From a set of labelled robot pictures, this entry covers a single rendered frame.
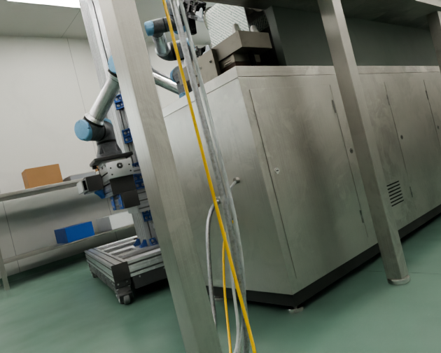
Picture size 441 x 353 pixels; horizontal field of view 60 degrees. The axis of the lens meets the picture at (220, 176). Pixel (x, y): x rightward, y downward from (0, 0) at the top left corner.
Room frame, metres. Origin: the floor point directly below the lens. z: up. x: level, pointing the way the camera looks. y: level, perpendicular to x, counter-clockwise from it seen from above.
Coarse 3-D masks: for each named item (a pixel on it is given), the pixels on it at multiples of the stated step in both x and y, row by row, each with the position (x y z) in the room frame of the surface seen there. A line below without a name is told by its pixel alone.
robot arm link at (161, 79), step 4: (152, 68) 2.13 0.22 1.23; (156, 72) 2.10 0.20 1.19; (160, 72) 2.11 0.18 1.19; (156, 76) 2.09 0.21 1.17; (160, 76) 2.09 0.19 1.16; (164, 76) 2.08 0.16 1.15; (168, 76) 2.08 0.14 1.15; (156, 80) 2.09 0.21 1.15; (160, 80) 2.08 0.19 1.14; (164, 80) 2.08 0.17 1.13; (168, 80) 2.07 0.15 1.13; (156, 84) 2.12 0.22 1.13; (160, 84) 2.10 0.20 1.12; (164, 84) 2.08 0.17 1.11; (168, 84) 2.07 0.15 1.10; (172, 84) 2.06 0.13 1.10; (164, 88) 2.11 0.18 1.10; (168, 88) 2.09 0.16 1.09; (172, 88) 2.07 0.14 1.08; (176, 88) 2.06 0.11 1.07; (176, 92) 2.07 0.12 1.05
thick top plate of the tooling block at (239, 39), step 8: (240, 32) 1.34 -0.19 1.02; (248, 32) 1.37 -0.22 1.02; (256, 32) 1.39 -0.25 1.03; (264, 32) 1.42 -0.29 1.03; (224, 40) 1.39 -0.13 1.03; (232, 40) 1.36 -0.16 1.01; (240, 40) 1.33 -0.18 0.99; (248, 40) 1.36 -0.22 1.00; (256, 40) 1.38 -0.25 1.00; (264, 40) 1.41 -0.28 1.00; (216, 48) 1.43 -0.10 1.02; (224, 48) 1.40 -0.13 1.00; (232, 48) 1.37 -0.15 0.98; (240, 48) 1.35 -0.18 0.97; (248, 48) 1.37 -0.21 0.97; (256, 48) 1.39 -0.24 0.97; (264, 48) 1.42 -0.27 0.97; (224, 56) 1.41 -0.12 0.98; (192, 64) 1.55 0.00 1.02; (184, 72) 1.60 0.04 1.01
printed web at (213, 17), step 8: (216, 8) 1.67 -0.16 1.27; (224, 8) 1.63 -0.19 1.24; (232, 8) 1.60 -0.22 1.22; (208, 16) 1.72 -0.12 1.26; (216, 16) 1.68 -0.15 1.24; (224, 16) 1.64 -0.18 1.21; (248, 16) 1.69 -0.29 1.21; (256, 16) 1.66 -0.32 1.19; (264, 16) 1.63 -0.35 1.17; (208, 24) 1.72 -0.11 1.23; (216, 24) 1.68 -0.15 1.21; (248, 24) 1.70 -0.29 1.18; (256, 24) 1.67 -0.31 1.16; (264, 24) 1.65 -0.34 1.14
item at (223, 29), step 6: (240, 6) 1.56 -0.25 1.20; (234, 12) 1.59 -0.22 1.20; (240, 12) 1.57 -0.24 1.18; (228, 18) 1.62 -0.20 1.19; (234, 18) 1.60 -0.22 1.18; (240, 18) 1.57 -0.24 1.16; (246, 18) 1.55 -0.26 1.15; (222, 24) 1.66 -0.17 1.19; (228, 24) 1.63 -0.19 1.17; (240, 24) 1.58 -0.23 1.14; (246, 24) 1.55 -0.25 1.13; (210, 30) 1.72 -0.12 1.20; (216, 30) 1.69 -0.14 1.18; (222, 30) 1.67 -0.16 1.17; (228, 30) 1.64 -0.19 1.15; (246, 30) 1.56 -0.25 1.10; (210, 36) 1.73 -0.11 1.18; (216, 36) 1.70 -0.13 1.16; (222, 36) 1.67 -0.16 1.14; (216, 42) 1.71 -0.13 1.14
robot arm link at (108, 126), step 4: (104, 120) 2.23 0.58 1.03; (108, 120) 2.25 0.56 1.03; (104, 124) 2.22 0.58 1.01; (108, 124) 2.25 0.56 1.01; (112, 124) 2.28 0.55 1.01; (104, 128) 2.20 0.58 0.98; (108, 128) 2.23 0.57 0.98; (112, 128) 2.27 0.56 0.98; (104, 132) 2.20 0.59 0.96; (108, 132) 2.23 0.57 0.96; (112, 132) 2.26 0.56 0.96; (104, 136) 2.21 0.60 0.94; (108, 136) 2.23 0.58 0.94; (112, 136) 2.25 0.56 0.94; (100, 140) 2.22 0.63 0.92; (104, 140) 2.22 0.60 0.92
